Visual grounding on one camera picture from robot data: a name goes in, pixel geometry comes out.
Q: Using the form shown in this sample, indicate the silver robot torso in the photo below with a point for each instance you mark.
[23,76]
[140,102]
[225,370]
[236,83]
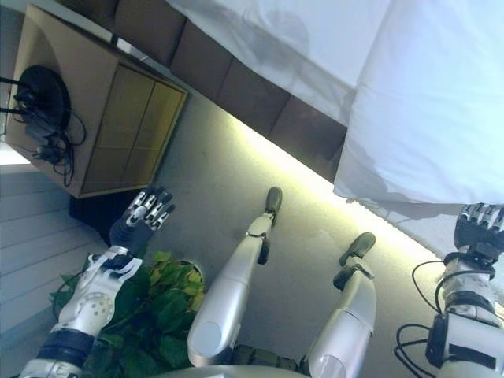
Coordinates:
[228,372]

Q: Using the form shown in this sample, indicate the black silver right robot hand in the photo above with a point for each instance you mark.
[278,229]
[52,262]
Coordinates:
[478,232]

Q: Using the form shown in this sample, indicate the brown upholstered bed frame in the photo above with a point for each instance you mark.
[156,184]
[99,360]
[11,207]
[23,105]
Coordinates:
[244,90]

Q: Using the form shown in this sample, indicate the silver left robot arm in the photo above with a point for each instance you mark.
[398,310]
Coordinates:
[86,311]

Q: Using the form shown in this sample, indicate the green leafy plant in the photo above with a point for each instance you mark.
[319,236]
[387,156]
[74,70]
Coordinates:
[157,307]

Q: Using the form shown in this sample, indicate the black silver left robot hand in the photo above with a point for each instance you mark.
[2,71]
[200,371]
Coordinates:
[134,232]

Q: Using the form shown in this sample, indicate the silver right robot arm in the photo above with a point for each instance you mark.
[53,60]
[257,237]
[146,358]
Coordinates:
[468,315]

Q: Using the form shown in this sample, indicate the silver right robot leg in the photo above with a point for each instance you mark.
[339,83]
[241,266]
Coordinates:
[346,323]

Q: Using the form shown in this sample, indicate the wooden nightstand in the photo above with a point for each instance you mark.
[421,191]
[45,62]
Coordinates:
[90,78]

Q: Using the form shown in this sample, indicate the white fringed blanket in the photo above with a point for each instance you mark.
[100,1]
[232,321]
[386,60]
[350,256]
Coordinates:
[425,224]

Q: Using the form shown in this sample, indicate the silver robot leg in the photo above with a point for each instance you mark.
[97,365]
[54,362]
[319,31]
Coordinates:
[346,323]
[224,307]

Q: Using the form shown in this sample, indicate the silver left robot leg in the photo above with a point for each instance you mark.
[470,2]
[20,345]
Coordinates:
[224,307]

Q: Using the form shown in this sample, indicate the white fitted bed sheet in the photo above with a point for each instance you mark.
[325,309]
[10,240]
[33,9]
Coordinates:
[299,43]

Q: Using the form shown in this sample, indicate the white duvet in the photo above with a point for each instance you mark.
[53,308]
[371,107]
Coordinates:
[425,118]

